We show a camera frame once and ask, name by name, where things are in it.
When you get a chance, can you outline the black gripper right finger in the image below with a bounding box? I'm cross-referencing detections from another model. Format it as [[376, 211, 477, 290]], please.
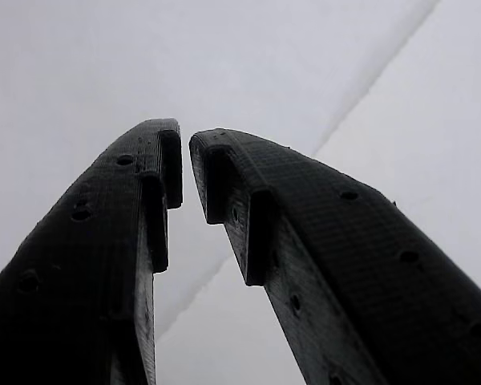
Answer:
[[188, 128, 481, 385]]

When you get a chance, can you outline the white paper sheet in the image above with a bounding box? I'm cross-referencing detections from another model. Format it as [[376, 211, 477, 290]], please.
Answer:
[[0, 0, 481, 385]]

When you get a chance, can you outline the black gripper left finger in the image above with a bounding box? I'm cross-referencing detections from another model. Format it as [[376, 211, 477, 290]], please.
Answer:
[[0, 118, 184, 385]]

